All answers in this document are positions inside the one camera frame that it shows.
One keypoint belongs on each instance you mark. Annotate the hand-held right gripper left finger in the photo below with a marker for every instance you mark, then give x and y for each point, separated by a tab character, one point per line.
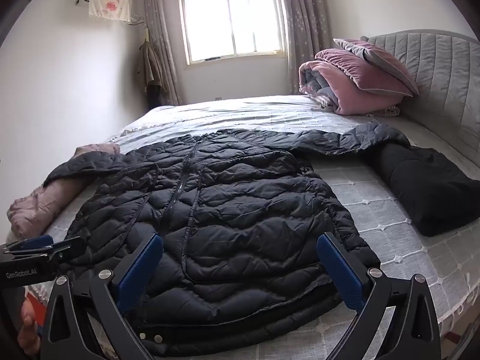
140	273

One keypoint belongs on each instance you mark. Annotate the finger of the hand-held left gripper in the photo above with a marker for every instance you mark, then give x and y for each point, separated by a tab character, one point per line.
35	240
69	249

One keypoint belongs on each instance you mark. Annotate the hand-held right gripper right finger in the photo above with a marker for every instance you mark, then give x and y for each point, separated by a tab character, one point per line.
339	270

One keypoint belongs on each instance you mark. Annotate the black puffer jacket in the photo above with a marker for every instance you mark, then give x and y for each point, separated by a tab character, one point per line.
232	202

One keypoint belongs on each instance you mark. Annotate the person's left hand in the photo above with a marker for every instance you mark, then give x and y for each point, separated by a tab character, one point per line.
30	330

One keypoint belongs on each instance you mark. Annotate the pink puffer garment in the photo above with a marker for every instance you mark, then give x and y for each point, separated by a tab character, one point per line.
33	206

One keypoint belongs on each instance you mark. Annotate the black folded garment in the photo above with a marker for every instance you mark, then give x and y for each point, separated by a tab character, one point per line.
431	191

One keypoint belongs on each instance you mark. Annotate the striped folded cloth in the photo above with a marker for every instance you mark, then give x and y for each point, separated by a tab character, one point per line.
390	111

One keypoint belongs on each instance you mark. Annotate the pink folded quilt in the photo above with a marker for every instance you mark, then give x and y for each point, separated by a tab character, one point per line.
345	86

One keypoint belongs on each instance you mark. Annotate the hanging brown coat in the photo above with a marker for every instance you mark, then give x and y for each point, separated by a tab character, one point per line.
150	67

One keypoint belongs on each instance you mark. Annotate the pink and grey pillow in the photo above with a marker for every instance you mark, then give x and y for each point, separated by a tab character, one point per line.
375	60

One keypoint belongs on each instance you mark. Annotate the grey quilted bed headboard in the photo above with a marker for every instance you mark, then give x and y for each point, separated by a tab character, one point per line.
442	67

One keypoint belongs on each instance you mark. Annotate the grey patterned curtain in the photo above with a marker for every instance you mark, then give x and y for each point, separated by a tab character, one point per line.
159	26
305	26

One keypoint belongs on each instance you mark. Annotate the window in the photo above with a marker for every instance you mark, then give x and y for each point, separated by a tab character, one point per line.
230	22

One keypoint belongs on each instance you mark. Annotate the wall air conditioner with cover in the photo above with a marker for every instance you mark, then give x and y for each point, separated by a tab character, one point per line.
110	5

